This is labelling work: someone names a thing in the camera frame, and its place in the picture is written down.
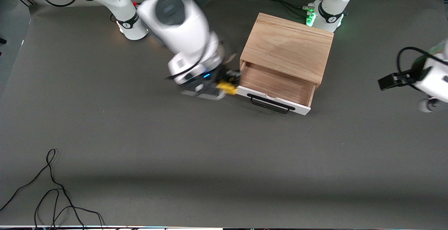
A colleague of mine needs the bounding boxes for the thin black loose cable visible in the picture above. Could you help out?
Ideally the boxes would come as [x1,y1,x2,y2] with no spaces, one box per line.
[0,148,105,230]

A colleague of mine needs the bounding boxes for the white-front drawer with black handle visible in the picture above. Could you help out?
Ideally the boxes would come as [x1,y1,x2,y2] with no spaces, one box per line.
[237,61,317,116]

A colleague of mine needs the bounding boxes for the wooden drawer cabinet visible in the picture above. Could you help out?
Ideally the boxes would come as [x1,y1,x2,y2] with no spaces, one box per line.
[240,13,334,87]

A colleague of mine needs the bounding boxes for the yellow cube block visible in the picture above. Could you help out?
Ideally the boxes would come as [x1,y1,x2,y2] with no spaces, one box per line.
[217,81,238,95]

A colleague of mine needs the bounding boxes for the dark grey table mat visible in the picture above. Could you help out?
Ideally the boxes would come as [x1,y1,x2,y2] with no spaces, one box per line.
[0,0,448,228]

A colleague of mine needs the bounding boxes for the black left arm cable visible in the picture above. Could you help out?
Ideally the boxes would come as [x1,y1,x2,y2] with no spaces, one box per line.
[397,47,448,90]

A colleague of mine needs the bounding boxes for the black left base cables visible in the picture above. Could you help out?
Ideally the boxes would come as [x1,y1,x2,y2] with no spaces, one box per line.
[264,0,328,17]

